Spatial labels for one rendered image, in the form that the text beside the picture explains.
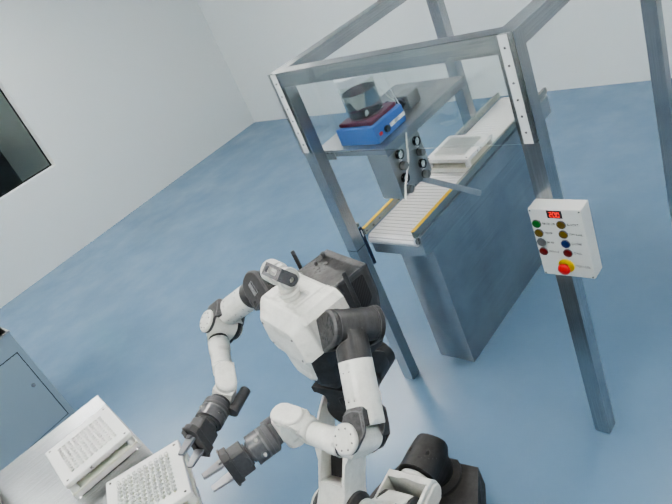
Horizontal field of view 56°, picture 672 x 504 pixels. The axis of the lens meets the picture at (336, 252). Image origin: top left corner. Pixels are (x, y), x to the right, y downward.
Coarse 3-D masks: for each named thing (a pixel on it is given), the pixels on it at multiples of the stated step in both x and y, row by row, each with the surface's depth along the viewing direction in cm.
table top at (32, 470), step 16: (96, 400) 245; (80, 416) 240; (64, 432) 235; (32, 448) 234; (48, 448) 230; (144, 448) 209; (16, 464) 229; (32, 464) 226; (48, 464) 222; (128, 464) 205; (0, 480) 225; (16, 480) 221; (32, 480) 218; (48, 480) 214; (0, 496) 217; (16, 496) 214; (32, 496) 210; (48, 496) 207; (64, 496) 204; (96, 496) 198
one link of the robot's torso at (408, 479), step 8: (392, 472) 231; (400, 472) 230; (408, 472) 228; (416, 472) 227; (384, 480) 229; (392, 480) 231; (400, 480) 228; (408, 480) 225; (416, 480) 224; (424, 480) 223; (432, 480) 222; (384, 488) 229; (392, 488) 233; (400, 488) 232; (408, 488) 229; (416, 488) 226; (424, 488) 220; (432, 488) 221; (440, 488) 225; (376, 496) 225; (416, 496) 230; (424, 496) 218; (432, 496) 220; (440, 496) 225
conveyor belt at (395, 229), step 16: (432, 176) 303; (448, 176) 297; (416, 192) 296; (432, 192) 290; (400, 208) 289; (416, 208) 283; (384, 224) 282; (400, 224) 276; (416, 224) 271; (384, 240) 274; (400, 240) 268
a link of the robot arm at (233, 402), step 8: (216, 392) 194; (232, 392) 194; (240, 392) 197; (248, 392) 198; (208, 400) 190; (216, 400) 190; (224, 400) 191; (232, 400) 196; (240, 400) 194; (224, 408) 190; (232, 408) 192; (240, 408) 193
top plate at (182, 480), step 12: (180, 444) 194; (156, 456) 192; (168, 456) 190; (180, 456) 188; (132, 468) 191; (180, 468) 183; (120, 480) 189; (132, 480) 187; (144, 480) 185; (156, 480) 183; (180, 480) 179; (108, 492) 187; (180, 492) 175; (192, 492) 174
